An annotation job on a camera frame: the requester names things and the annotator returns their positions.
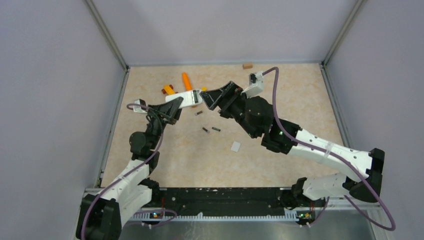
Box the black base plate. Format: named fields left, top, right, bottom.
left=143, top=187, right=325, bottom=217

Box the yellow toy car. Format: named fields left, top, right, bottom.
left=161, top=84, right=178, bottom=95

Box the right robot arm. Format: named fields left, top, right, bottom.
left=200, top=81, right=385, bottom=206

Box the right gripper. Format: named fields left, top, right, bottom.
left=200, top=81, right=259, bottom=139

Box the brown wooden block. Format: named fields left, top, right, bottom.
left=242, top=62, right=253, bottom=70

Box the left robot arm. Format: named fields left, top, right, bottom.
left=75, top=96, right=184, bottom=240

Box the orange toy microphone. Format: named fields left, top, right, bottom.
left=181, top=72, right=193, bottom=91

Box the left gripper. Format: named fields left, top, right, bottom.
left=145, top=96, right=185, bottom=150

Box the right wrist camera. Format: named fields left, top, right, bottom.
left=242, top=71, right=264, bottom=99

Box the white battery cover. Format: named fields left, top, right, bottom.
left=230, top=141, right=241, bottom=153

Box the white remote with dark screen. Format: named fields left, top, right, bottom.
left=165, top=89, right=204, bottom=109

